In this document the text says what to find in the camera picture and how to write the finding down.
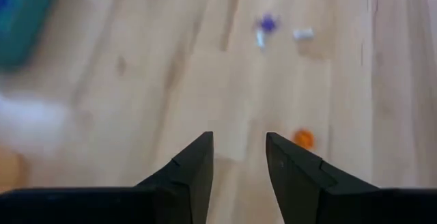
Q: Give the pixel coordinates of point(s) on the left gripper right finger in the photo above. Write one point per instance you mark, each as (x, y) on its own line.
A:
(300, 190)

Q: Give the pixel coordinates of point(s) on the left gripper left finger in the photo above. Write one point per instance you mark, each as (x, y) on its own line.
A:
(191, 183)

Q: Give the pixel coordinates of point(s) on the orange plastic pumpkin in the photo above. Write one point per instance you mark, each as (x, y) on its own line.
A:
(304, 138)

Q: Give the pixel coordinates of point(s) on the purple plastic spider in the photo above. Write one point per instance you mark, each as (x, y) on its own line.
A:
(268, 22)

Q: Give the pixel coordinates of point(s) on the teal plastic bin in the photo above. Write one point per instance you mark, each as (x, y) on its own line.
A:
(20, 12)

